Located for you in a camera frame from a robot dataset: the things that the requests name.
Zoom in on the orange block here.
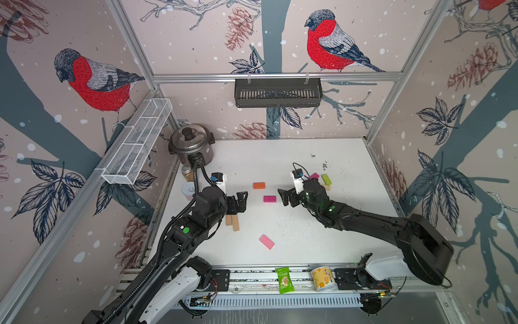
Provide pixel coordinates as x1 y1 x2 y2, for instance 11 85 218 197
253 182 266 190

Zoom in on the light pink block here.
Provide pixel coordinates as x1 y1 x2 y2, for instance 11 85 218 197
259 235 275 251

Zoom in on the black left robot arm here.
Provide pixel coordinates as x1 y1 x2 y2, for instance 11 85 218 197
83 160 248 323

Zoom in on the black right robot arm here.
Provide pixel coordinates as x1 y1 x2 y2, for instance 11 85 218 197
278 180 454 286

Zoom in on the pink tin can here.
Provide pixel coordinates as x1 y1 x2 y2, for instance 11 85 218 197
182 182 196 201

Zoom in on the glass spice jar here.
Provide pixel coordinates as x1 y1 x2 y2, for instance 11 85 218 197
182 166 194 182

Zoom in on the silver rice cooker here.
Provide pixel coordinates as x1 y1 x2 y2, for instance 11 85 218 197
168 124 215 167

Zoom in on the green snack packet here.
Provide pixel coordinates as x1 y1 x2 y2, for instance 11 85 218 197
275 267 295 294

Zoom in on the black hanging metal basket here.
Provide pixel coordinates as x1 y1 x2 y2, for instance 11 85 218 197
234 78 323 108

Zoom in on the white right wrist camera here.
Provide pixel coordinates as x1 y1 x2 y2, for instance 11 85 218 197
291 169 304 194

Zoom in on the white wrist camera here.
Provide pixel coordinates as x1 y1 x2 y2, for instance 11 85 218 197
291 169 304 194
211 172 227 194

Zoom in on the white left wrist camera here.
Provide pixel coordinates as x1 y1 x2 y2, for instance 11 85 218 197
211 172 227 194

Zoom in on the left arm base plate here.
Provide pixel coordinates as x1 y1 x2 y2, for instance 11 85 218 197
196 269 230 292

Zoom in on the yellow cup on rail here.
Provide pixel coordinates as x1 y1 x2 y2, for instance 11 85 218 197
311 267 338 292

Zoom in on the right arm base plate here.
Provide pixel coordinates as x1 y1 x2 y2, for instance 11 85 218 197
334 268 393 290

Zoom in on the white wire basket shelf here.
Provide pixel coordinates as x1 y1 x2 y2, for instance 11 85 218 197
102 98 172 185

